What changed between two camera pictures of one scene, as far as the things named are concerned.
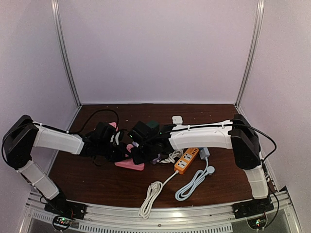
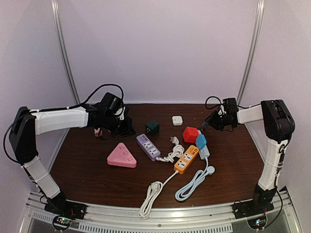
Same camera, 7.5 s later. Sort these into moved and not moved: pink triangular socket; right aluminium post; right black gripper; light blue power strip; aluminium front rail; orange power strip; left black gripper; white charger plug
Moved: right black gripper; pink triangular socket; left black gripper
Not moved: light blue power strip; white charger plug; aluminium front rail; right aluminium post; orange power strip
